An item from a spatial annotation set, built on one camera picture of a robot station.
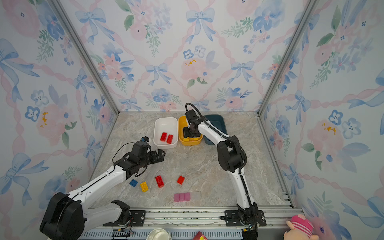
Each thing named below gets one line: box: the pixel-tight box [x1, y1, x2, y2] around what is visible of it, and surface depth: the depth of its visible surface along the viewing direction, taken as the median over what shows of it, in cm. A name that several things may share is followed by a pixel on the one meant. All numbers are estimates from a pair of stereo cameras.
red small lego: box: [177, 175, 185, 185], surface depth 87 cm
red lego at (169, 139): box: [166, 134, 174, 144], surface depth 105 cm
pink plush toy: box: [283, 213, 320, 240], surface depth 68 cm
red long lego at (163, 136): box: [160, 132, 168, 142], surface depth 105 cm
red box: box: [192, 231, 209, 240], surface depth 68 cm
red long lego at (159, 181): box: [155, 175, 165, 188], surface depth 86 cm
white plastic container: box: [153, 117, 179, 149], surface depth 109 cm
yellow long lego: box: [140, 181, 149, 193], surface depth 85 cm
